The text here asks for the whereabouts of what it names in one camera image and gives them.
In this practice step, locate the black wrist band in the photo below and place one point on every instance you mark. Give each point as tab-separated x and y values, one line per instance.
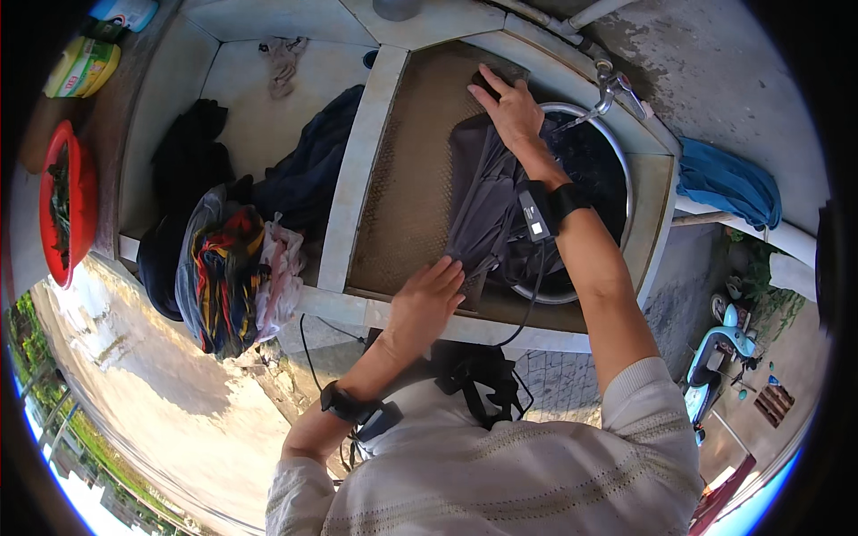
352	407
560	204

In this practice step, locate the light blue scooter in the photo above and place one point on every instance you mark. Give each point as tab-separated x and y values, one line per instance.
714	362

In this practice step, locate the concrete wash sink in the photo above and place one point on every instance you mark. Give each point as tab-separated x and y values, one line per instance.
362	181

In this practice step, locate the navy blue garment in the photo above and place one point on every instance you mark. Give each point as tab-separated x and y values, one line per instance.
312	167

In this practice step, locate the person's left hand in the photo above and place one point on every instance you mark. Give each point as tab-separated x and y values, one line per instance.
415	315

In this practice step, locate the person's body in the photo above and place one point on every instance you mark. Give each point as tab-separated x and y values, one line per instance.
509	469

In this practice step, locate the grey water pipe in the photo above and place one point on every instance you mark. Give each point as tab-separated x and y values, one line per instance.
570	25

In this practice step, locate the small pale rag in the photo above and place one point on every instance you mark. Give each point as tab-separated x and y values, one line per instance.
283	64

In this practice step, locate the colourful striped garment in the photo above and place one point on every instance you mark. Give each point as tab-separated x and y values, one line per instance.
224	281

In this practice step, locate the person's right hand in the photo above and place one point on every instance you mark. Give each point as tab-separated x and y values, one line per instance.
519	124

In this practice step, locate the red plastic basin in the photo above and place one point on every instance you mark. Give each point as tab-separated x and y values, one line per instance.
84	201

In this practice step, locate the black garment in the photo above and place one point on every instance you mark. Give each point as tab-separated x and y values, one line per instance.
191	154

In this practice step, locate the grey garment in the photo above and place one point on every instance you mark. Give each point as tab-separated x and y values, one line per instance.
479	194

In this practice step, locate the grey-blue garment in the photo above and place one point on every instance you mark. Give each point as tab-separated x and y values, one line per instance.
191	275

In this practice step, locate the blue cloth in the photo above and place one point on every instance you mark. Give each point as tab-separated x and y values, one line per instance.
727	181

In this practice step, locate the white and blue bottle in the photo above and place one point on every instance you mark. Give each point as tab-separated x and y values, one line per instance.
127	12

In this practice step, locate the grey bowl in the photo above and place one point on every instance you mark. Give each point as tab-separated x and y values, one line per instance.
397	8

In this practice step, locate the yellow and green packet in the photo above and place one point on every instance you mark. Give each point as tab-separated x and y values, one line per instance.
82	67

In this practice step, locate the pink and white garment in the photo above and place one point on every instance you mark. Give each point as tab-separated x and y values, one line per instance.
281	275

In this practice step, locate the white railing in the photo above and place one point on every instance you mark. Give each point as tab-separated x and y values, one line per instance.
791	238

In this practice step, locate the green leafy vegetables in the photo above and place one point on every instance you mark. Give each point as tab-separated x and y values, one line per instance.
60	208

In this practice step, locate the round metal basin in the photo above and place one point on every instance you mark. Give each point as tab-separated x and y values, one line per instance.
627	194

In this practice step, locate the black scrubbing brush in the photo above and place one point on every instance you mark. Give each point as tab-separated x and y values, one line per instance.
483	85

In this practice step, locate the metal faucet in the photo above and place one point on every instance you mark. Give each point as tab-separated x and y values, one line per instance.
608	87

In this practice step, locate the brown wooden pallet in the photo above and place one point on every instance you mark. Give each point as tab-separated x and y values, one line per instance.
774	405

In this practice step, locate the green plants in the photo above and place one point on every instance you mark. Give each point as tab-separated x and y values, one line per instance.
764	275

